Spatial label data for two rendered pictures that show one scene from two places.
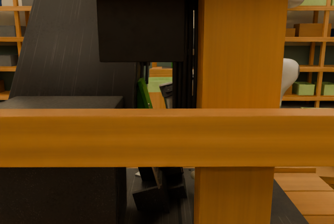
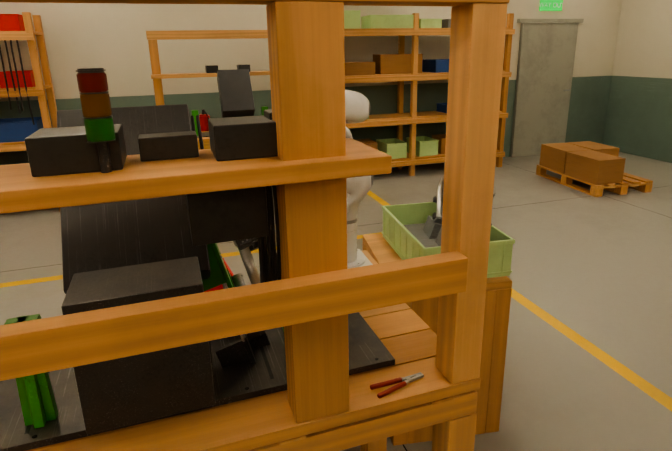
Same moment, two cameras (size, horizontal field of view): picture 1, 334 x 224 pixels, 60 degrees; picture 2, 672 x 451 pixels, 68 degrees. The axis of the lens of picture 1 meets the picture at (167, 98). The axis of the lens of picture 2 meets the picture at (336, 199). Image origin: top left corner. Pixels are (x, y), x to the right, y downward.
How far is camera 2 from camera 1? 0.63 m
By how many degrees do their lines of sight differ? 18
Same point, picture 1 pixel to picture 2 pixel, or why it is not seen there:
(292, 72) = (365, 182)
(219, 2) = (296, 199)
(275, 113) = (344, 277)
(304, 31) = (387, 66)
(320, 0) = (406, 20)
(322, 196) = (399, 316)
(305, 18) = (388, 44)
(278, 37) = (341, 218)
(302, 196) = (381, 320)
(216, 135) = (304, 299)
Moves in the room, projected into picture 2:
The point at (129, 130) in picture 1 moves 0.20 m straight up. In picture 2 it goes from (238, 307) to (230, 216)
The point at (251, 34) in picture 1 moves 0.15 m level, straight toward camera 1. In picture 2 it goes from (322, 218) to (323, 244)
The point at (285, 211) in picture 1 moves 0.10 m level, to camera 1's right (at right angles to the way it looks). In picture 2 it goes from (365, 339) to (394, 333)
